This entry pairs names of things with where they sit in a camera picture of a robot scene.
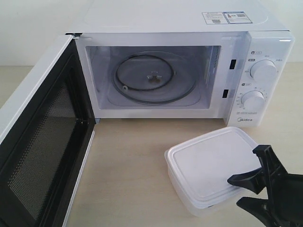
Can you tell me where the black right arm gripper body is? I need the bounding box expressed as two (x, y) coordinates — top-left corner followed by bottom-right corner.
(253, 145), (303, 227)

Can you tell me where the white plastic food container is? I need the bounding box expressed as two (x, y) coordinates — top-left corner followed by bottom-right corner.
(164, 127), (260, 217)

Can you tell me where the white microwave door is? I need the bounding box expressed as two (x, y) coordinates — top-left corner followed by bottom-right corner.
(0, 34), (96, 227)

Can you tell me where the white microwave oven body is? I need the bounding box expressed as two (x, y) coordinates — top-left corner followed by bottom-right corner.
(67, 0), (294, 127)

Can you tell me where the glass microwave turntable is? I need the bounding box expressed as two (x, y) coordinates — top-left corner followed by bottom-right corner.
(112, 51), (197, 105)

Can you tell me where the lower white control knob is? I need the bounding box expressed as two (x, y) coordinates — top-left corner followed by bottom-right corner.
(241, 90), (265, 110)

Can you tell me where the white control knob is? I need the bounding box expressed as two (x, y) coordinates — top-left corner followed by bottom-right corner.
(241, 90), (265, 110)
(250, 60), (277, 81)

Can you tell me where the upper white control knob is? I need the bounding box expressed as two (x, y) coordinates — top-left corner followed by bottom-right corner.
(250, 60), (277, 81)

